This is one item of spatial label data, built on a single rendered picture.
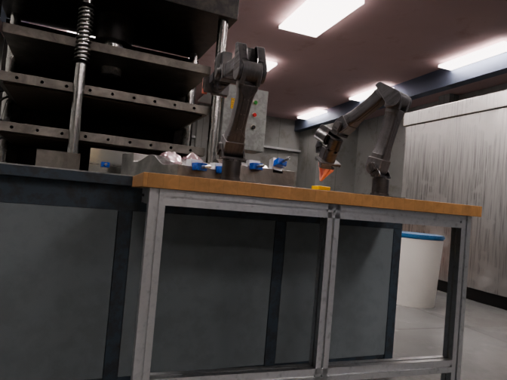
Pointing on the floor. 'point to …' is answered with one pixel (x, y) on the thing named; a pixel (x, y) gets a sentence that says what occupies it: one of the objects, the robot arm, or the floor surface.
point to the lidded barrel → (419, 269)
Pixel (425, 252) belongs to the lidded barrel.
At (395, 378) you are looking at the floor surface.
